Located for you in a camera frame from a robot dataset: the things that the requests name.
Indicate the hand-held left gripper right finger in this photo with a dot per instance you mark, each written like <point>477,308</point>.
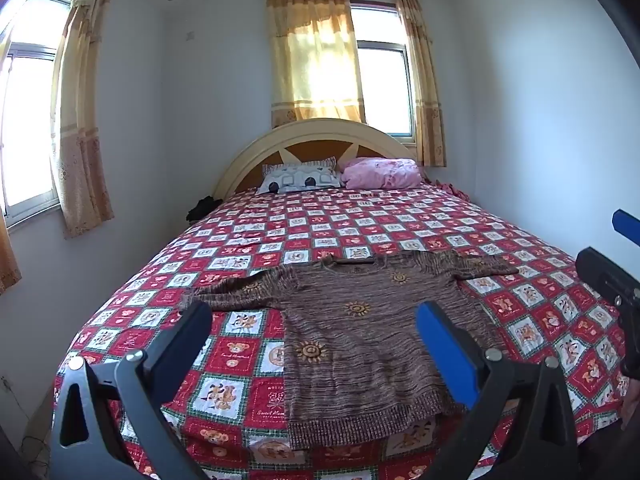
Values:
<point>445,355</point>

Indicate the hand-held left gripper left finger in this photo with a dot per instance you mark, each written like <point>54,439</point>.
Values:
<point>187,332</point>

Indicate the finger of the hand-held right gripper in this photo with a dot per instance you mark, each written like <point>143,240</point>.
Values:
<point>602,270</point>
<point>627,225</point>

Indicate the brown knit sweater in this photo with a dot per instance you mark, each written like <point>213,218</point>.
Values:
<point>350,330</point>

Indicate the red checkered printed bedspread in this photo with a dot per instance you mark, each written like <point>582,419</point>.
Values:
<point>240,260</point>

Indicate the dark bag beside bed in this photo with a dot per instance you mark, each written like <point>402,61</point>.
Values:
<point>202,207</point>

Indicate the grey patterned pillow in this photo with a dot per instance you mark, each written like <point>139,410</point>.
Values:
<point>297,179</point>

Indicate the pink pillow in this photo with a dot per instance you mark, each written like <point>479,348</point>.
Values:
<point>380,172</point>

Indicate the orange curtain edge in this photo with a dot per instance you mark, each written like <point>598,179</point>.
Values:
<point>7,260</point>

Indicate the cream wooden headboard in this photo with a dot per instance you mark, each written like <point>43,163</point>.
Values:
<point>310,140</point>

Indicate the long yellow curtain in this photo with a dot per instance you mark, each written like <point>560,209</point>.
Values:
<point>82,110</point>

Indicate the narrow yellow curtain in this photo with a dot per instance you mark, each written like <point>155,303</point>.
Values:
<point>422,85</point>

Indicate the large side window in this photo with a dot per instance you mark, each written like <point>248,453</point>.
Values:
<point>25,125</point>

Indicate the window behind headboard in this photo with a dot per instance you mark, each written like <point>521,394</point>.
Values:
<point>385,85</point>

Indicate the wide yellow curtain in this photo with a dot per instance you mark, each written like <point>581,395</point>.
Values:
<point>312,60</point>

